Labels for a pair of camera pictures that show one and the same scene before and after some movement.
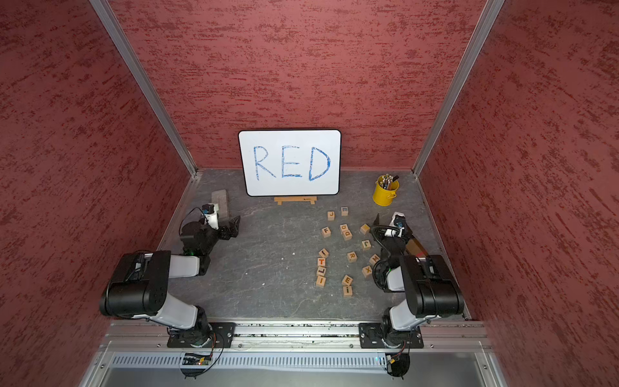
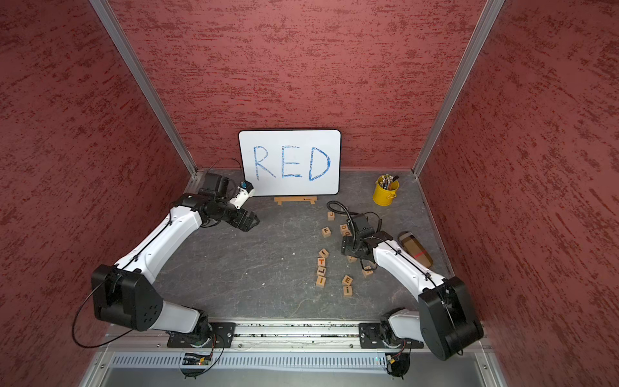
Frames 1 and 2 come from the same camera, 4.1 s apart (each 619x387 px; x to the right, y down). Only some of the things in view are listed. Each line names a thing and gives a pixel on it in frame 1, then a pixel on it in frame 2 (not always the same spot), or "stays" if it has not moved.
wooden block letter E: (346, 280) stays
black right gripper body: (406, 238) → (350, 247)
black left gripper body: (224, 235) → (235, 217)
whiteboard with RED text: (291, 162) stays
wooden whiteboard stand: (280, 199) stays
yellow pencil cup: (385, 189) stays
